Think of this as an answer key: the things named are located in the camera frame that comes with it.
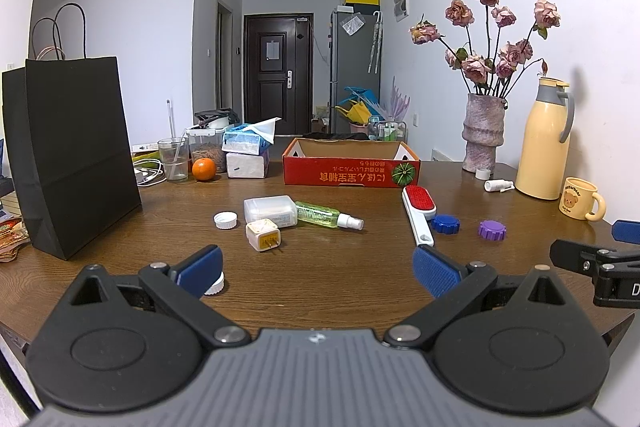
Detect blue ridged cap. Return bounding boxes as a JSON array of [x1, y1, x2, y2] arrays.
[[431, 215, 460, 235]]

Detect red white lint brush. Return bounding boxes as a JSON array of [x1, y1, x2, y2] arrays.
[[402, 184, 437, 247]]

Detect white charger plug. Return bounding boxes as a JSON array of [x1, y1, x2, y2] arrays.
[[245, 219, 281, 253]]

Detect white translucent plastic box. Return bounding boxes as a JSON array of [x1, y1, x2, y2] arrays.
[[243, 195, 297, 229]]

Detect green spray bottle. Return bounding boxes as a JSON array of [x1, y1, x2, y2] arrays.
[[295, 202, 364, 231]]

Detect white bottle cap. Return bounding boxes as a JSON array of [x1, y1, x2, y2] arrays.
[[205, 273, 226, 296], [213, 211, 238, 230]]

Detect yellow bear mug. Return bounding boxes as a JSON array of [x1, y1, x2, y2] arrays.
[[559, 176, 606, 221]]

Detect purple ridged cap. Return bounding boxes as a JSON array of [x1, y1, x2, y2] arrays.
[[477, 220, 506, 242]]

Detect orange fruit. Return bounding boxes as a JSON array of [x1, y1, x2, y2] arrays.
[[192, 157, 217, 182]]

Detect white tape roll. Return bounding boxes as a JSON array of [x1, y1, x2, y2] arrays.
[[475, 169, 491, 181]]

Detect yellow thermos jug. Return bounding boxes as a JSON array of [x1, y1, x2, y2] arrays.
[[515, 77, 575, 200]]

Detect white purple tissue pack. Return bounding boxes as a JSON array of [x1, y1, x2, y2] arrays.
[[226, 150, 269, 179]]

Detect clear drinking glass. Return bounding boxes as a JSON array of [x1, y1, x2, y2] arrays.
[[157, 136, 189, 182]]

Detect clear food container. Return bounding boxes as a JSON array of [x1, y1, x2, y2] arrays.
[[186, 128, 227, 173]]

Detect blue tissue pack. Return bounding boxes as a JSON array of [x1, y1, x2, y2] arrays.
[[222, 117, 281, 156]]

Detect pink textured vase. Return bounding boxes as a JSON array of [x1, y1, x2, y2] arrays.
[[462, 93, 506, 173]]

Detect black headset on container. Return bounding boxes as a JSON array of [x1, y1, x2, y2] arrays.
[[194, 107, 241, 129]]

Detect red cardboard box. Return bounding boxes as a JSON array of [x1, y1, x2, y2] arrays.
[[282, 138, 421, 188]]

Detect black bag on chair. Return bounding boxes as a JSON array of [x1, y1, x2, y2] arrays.
[[302, 131, 369, 141]]

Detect blue yellow bags pile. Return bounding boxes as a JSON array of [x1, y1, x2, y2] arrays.
[[334, 87, 388, 126]]

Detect dried pink roses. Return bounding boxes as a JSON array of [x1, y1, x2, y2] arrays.
[[409, 0, 561, 98]]

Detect black paper bag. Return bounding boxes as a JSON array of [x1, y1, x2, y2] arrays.
[[1, 2, 143, 261]]

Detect dark entrance door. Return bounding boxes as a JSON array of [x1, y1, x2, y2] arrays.
[[243, 13, 314, 135]]

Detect grey refrigerator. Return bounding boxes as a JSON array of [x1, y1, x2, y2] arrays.
[[329, 9, 381, 133]]

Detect white charger with cables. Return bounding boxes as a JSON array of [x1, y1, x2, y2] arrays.
[[132, 158, 166, 187]]

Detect wire trolley with bottles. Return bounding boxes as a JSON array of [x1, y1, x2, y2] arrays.
[[368, 115, 408, 142]]

